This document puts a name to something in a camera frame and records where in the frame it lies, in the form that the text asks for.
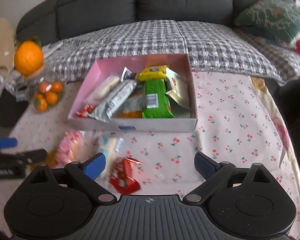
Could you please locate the grey checkered quilt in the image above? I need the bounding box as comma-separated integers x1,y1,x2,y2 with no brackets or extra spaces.
0,19,300,106

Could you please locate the cream snack packet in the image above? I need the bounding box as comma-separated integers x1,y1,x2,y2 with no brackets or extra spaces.
166,68,190,109

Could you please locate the orange snack packet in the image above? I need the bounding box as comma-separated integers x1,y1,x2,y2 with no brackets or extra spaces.
121,93,144,119

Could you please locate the large orange on jar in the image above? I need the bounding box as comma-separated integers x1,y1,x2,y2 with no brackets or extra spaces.
14,41,44,76

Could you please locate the pink sprinkled snack packet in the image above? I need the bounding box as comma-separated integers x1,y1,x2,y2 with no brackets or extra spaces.
54,130,84,168

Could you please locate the small red candy packet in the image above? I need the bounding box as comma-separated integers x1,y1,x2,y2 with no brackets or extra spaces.
74,104,96,118

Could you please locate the cherry print tablecloth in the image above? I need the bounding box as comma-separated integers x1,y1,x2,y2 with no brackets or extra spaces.
0,72,300,239

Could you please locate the dark grey sofa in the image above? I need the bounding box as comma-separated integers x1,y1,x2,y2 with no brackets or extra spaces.
14,0,300,46

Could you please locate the white remote control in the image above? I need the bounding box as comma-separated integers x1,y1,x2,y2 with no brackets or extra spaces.
42,41,63,59

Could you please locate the red foil snack packet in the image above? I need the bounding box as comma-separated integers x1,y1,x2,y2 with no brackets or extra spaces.
109,157,143,194

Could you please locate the gold yellow snack packet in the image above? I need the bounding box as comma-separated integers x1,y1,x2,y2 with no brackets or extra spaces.
44,147,58,168

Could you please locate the white blue snack packet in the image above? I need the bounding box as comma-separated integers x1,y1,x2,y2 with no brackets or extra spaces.
98,135,123,179

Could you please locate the glass jar of oranges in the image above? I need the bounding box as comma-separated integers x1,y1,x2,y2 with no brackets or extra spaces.
15,65,65,113

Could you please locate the pink cardboard box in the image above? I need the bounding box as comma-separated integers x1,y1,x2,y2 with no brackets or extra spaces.
67,52,199,133

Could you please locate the green embroidered cushion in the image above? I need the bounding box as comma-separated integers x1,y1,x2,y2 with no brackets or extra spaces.
235,0,300,47

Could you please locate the silver snack bar wrapper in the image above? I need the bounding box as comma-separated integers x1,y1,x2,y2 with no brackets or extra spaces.
88,80,138,122

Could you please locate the green snack packet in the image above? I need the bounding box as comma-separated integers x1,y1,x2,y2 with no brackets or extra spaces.
142,79,174,119

